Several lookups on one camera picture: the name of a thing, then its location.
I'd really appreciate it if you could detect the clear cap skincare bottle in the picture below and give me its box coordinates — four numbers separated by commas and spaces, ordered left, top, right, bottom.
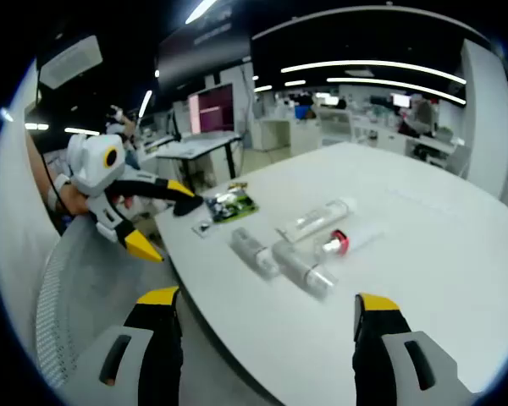
272, 239, 340, 299
229, 227, 280, 280

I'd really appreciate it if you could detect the pink screen monitor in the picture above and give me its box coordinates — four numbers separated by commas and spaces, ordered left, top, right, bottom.
188, 83, 235, 135

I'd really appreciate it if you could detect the red collar skincare pump bottle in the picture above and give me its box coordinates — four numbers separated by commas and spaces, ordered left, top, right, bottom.
315, 226, 386, 259

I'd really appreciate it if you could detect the white desk with black frame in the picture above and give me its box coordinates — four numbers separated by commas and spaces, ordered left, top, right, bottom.
154, 130, 245, 183

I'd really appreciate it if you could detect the dark overhead panel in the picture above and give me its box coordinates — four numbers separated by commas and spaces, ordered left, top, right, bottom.
154, 16, 253, 96

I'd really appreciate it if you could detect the grey mesh office chair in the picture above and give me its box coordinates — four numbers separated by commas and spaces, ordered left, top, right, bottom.
34, 211, 183, 392

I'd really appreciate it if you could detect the white skincare tube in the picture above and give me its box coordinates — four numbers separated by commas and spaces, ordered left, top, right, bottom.
274, 196, 359, 244

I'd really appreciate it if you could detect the black rounded object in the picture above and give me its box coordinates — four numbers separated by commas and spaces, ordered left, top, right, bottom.
172, 196, 204, 217

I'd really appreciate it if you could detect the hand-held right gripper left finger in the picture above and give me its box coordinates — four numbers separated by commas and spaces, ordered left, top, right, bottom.
58, 286, 184, 406

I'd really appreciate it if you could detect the white wrist strap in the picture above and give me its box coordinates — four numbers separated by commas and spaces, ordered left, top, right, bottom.
46, 173, 72, 208

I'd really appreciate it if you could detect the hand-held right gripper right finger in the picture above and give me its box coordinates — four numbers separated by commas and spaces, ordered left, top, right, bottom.
351, 292, 482, 406

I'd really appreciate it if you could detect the person's left hand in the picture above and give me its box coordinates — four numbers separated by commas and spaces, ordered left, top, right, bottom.
58, 184, 95, 217

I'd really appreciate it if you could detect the green black sachet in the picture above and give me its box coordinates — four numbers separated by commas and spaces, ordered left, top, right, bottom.
219, 189, 260, 222

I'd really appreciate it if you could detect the long ceiling light strip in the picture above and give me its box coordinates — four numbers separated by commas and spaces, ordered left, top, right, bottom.
326, 77, 467, 106
281, 59, 467, 85

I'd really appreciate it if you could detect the small clear sample sachet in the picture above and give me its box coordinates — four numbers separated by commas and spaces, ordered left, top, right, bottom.
192, 219, 215, 239

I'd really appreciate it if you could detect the ceiling air conditioner unit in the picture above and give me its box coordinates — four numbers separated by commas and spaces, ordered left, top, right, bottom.
37, 35, 104, 91

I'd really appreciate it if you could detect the short ceiling light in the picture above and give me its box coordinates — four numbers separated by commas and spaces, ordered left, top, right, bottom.
138, 90, 153, 119
185, 0, 219, 25

